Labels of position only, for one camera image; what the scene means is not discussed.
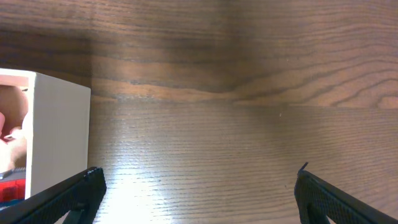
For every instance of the red toy truck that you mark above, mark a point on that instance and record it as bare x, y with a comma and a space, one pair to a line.
13, 185

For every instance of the white cardboard box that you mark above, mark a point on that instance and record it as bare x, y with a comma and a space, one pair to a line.
56, 127

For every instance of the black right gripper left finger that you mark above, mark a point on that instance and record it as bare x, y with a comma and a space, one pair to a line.
77, 198

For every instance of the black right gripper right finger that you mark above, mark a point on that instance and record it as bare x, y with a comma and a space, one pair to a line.
322, 203

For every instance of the white pink duck toy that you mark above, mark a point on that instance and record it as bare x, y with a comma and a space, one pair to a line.
13, 147

